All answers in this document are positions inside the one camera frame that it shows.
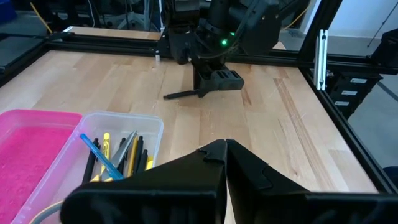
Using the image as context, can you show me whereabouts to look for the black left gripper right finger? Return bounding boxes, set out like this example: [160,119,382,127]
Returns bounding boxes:
[226,139,398,224]

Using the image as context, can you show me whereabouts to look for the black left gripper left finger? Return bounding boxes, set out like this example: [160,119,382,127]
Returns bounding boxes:
[60,139,228,224]

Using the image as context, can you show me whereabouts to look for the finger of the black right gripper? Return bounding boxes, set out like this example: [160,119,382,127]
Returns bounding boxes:
[192,66,203,98]
[198,70,245,93]

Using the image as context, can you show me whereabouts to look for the yellow pencil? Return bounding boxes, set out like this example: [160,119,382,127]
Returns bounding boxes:
[126,135,139,178]

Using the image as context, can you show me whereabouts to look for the yellow handled scissors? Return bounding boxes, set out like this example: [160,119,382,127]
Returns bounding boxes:
[90,130,138,183]

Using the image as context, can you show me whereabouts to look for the clear plastic supply box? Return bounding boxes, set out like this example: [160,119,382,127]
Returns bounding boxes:
[11,111,165,224]

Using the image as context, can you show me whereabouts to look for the blue pen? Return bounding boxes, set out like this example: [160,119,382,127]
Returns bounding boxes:
[80,133,125,182]

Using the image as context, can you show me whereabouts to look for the yellow highlighter with black print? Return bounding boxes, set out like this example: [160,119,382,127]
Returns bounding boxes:
[99,132,111,175]

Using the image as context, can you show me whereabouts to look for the black box with white labels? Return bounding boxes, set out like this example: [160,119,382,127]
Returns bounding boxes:
[328,73,384,121]

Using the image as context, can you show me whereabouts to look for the pink plastic pencil box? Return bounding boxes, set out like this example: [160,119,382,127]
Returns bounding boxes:
[0,108,83,224]

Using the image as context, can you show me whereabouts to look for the wooden neighbour table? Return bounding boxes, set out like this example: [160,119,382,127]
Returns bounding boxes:
[63,26,162,40]

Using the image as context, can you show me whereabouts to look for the blue bin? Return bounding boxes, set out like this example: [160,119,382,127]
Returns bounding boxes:
[0,0,18,24]

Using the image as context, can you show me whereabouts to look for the black aluminium table frame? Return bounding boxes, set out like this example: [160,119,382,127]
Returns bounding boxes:
[0,0,398,195]

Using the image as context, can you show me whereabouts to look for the silver aluminium bracket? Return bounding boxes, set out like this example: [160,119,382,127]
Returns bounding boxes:
[313,29,329,91]

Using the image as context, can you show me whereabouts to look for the left wrist camera cable loop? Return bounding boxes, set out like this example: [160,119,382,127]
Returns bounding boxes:
[29,200,65,224]

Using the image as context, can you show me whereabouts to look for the long yellow extension cable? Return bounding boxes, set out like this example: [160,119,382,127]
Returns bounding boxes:
[29,2,53,34]

